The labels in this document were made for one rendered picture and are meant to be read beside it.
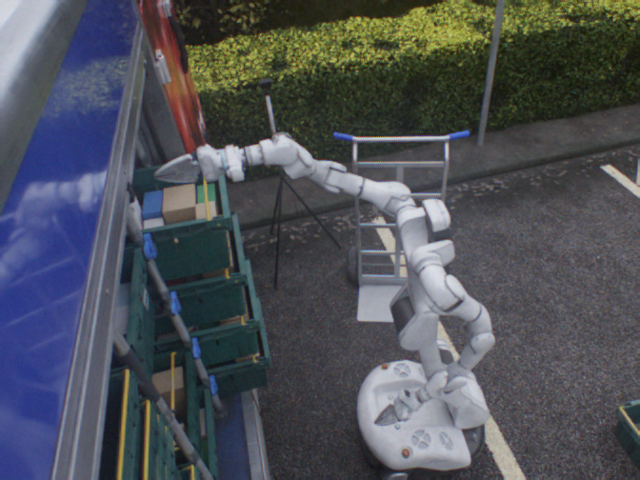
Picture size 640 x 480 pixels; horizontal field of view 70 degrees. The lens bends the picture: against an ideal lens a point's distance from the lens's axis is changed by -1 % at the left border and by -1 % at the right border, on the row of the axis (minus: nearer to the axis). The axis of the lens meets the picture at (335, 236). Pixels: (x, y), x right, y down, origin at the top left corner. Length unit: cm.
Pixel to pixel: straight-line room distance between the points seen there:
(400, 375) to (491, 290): 122
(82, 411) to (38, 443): 8
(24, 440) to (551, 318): 332
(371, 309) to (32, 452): 301
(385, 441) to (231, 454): 75
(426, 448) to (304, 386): 95
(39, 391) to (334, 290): 310
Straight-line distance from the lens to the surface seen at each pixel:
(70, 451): 56
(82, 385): 60
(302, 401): 303
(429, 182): 444
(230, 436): 229
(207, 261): 170
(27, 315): 53
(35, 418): 52
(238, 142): 446
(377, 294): 348
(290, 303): 350
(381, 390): 266
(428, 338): 194
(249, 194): 443
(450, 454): 258
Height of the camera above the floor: 264
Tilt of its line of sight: 42 degrees down
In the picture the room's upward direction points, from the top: 5 degrees counter-clockwise
